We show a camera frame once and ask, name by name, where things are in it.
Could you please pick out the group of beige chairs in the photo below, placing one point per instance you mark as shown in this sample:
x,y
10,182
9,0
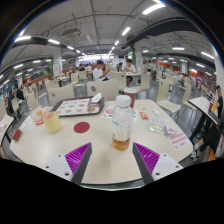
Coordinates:
x,y
165,88

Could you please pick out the crumpled white napkin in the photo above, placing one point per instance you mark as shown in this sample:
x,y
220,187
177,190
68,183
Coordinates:
x,y
96,97

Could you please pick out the beige dining chair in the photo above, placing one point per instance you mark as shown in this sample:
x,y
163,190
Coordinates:
x,y
60,94
105,88

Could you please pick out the small purple packet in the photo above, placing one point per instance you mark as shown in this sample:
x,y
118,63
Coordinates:
x,y
170,131

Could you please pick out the red sauce packet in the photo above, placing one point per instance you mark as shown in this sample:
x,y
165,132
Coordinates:
x,y
144,115

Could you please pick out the small red packet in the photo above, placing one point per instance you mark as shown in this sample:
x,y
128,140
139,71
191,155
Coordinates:
x,y
17,134

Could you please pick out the white paper sheet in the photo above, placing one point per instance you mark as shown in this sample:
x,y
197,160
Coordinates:
x,y
26,122

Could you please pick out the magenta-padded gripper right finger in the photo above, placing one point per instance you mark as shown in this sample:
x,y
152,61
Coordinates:
x,y
148,157

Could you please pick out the person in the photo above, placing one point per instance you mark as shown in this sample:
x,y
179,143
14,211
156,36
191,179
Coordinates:
x,y
98,73
129,68
213,133
20,94
11,101

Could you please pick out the ceiling air conditioner unit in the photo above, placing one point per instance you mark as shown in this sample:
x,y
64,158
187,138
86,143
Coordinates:
x,y
71,32

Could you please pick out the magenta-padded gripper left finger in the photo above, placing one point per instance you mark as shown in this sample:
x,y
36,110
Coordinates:
x,y
77,156

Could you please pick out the flat round red coaster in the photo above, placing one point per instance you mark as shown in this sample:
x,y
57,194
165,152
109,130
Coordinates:
x,y
81,127

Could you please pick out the yellow mug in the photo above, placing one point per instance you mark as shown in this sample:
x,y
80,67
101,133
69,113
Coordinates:
x,y
51,124

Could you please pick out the group of ceiling lights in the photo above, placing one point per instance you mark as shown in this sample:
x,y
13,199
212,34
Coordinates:
x,y
153,8

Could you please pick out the crumpled food wrapper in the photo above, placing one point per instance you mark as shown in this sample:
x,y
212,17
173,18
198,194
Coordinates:
x,y
38,115

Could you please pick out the neighbouring white table black edge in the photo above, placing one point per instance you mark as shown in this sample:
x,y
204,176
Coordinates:
x,y
203,103

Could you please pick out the white leaflet with red print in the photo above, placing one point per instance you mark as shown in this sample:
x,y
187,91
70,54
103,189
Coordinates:
x,y
179,141

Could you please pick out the printed paper tray liner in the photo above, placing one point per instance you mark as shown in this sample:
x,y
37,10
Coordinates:
x,y
75,106

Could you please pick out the neighbouring table with paper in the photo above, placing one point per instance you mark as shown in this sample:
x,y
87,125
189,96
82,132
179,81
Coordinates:
x,y
5,125

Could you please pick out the clear tea bottle white cap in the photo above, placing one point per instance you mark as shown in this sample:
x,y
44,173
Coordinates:
x,y
122,123

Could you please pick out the dark food tray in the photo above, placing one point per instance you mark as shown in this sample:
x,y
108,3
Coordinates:
x,y
55,107

